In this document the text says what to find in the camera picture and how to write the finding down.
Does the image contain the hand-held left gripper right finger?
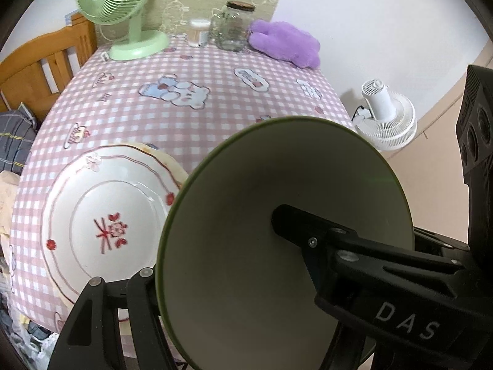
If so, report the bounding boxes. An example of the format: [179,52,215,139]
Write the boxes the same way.
[319,316,380,370]

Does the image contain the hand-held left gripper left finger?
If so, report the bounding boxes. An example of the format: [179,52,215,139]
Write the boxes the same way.
[46,267,178,370]

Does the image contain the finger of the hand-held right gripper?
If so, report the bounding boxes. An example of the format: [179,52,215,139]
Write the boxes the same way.
[413,227,471,261]
[271,204,478,299]

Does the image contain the grey floral ceramic bowl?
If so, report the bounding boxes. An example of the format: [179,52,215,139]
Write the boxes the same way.
[155,117,416,370]

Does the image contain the white red-rimmed plate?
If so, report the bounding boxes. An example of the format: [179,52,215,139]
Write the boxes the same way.
[40,144,189,322]

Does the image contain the scalloped yellow floral plate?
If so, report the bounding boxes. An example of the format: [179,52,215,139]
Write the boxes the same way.
[131,142,190,186]

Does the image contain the beige door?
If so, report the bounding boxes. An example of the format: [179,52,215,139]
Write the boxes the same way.
[379,58,493,247]

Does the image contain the blue-grey clothes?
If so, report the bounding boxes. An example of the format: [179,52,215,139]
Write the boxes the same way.
[0,235,58,367]

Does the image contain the white floor fan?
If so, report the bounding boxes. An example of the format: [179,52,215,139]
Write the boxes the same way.
[353,78,418,152]

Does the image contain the pink checked tablecloth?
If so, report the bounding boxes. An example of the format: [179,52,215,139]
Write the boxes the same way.
[10,33,357,370]

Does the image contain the beige cloth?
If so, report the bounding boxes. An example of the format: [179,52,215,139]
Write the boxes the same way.
[0,171,20,236]

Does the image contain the purple plush toy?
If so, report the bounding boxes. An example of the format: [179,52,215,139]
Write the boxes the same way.
[246,19,321,69]

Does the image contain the glass jar with lid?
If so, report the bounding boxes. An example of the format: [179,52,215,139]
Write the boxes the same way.
[209,1,257,52]

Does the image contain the wooden bed headboard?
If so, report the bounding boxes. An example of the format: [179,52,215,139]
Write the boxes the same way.
[0,12,99,114]

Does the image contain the cotton swab container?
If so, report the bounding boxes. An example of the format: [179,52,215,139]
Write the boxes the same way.
[189,18,212,48]

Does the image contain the green desk fan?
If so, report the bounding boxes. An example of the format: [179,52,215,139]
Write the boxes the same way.
[75,0,170,61]

